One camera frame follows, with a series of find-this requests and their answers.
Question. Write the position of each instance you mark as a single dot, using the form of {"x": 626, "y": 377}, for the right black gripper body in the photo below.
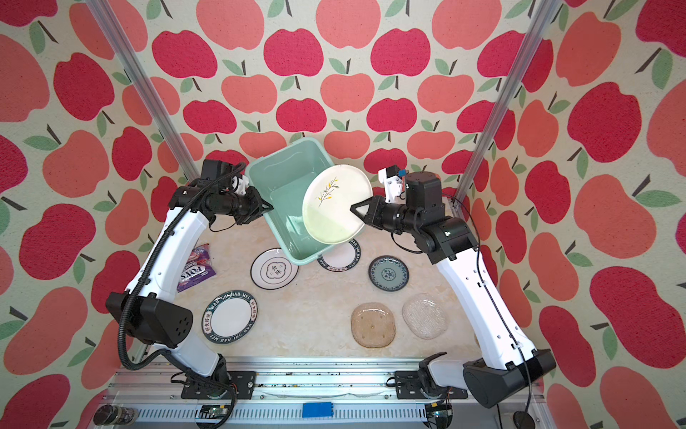
{"x": 392, "y": 219}

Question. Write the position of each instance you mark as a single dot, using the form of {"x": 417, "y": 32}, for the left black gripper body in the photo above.
{"x": 246, "y": 206}

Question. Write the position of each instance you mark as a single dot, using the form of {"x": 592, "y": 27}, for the cream plate with flower sprig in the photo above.
{"x": 326, "y": 204}

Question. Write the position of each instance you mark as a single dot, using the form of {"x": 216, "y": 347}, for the mint green plastic bin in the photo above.
{"x": 282, "y": 179}

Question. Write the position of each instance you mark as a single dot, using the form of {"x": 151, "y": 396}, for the white plate dark lettered rim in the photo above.
{"x": 341, "y": 258}

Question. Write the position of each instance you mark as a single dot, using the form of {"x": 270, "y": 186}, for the white plate teal cloud outline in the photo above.
{"x": 272, "y": 270}

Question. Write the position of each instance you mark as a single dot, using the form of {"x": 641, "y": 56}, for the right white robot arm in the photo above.
{"x": 510, "y": 362}

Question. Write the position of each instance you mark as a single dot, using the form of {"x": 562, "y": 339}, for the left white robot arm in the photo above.
{"x": 150, "y": 323}

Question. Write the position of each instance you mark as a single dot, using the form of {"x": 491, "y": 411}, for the small blue patterned plate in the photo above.
{"x": 388, "y": 273}

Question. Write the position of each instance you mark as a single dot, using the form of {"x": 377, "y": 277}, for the purple Fox's candy bag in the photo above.
{"x": 198, "y": 268}

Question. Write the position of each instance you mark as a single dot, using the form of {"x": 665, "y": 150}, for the clear glass square plate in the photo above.
{"x": 425, "y": 318}

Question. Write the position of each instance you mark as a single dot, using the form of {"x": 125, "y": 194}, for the amber glass square plate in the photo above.
{"x": 373, "y": 325}

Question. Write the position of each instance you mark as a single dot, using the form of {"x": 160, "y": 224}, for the dark round object right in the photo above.
{"x": 523, "y": 420}

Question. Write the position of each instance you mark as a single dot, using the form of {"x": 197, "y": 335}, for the dark round cap left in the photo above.
{"x": 114, "y": 415}

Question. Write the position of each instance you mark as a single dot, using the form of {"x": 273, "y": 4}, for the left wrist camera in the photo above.
{"x": 222, "y": 177}

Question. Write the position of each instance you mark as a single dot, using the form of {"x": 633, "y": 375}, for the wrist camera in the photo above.
{"x": 419, "y": 189}
{"x": 222, "y": 177}

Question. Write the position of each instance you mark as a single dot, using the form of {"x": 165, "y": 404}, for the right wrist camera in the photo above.
{"x": 419, "y": 189}

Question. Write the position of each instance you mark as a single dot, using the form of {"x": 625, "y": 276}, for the blue block on rail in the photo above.
{"x": 318, "y": 410}

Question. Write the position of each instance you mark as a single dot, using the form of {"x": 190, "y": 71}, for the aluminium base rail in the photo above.
{"x": 272, "y": 391}

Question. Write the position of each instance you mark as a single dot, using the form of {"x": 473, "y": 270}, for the left aluminium frame post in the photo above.
{"x": 119, "y": 42}

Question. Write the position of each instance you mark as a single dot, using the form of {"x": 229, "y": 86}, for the aluminium frame post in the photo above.
{"x": 119, "y": 42}
{"x": 514, "y": 80}

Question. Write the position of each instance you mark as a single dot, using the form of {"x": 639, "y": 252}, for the right aluminium frame post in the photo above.
{"x": 514, "y": 80}

